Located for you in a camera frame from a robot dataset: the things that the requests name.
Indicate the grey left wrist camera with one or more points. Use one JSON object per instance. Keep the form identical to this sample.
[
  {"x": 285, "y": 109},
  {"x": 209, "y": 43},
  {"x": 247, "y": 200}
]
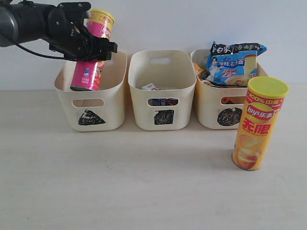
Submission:
[{"x": 76, "y": 12}]

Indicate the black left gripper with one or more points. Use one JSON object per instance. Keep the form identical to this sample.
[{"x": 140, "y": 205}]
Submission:
[{"x": 74, "y": 41}]

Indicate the white blue milk carton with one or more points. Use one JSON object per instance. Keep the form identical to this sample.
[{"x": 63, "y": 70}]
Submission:
[{"x": 150, "y": 87}]

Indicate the cream right plastic bin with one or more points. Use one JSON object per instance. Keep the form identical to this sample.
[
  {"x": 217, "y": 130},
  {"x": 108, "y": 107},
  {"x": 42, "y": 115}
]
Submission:
[{"x": 207, "y": 100}]

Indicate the blue instant noodle packet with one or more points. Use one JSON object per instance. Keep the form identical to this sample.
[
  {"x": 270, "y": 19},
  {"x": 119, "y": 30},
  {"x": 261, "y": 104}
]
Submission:
[{"x": 233, "y": 65}]

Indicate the purple drink carton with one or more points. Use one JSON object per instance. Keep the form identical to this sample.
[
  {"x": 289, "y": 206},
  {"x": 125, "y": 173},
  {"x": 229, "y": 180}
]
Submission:
[{"x": 163, "y": 101}]

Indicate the yellow Lays chips can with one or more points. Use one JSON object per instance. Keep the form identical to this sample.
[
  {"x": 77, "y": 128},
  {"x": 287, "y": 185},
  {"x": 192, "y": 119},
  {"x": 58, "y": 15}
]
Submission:
[{"x": 263, "y": 102}]

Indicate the cream left plastic bin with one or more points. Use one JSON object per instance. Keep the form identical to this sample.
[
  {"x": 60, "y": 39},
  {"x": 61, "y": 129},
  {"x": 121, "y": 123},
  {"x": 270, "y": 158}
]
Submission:
[{"x": 100, "y": 110}]

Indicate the cream plastic bin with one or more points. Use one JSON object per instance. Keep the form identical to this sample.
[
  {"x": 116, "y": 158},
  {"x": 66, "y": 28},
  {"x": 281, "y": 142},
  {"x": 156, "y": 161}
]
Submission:
[
  {"x": 100, "y": 110},
  {"x": 207, "y": 100},
  {"x": 170, "y": 70}
]

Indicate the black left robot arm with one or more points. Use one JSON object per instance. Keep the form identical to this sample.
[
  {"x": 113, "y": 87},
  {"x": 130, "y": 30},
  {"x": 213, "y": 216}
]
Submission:
[{"x": 24, "y": 22}]

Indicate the pink Lays chips can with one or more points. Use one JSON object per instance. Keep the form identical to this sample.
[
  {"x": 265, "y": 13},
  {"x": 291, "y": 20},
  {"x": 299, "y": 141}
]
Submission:
[{"x": 87, "y": 74}]

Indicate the orange instant noodle packet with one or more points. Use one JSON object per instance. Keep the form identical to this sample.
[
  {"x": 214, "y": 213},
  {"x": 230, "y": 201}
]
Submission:
[{"x": 202, "y": 74}]

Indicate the cream middle plastic bin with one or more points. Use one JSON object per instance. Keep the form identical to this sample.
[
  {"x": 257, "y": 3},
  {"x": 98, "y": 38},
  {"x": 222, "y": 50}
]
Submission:
[{"x": 170, "y": 70}]

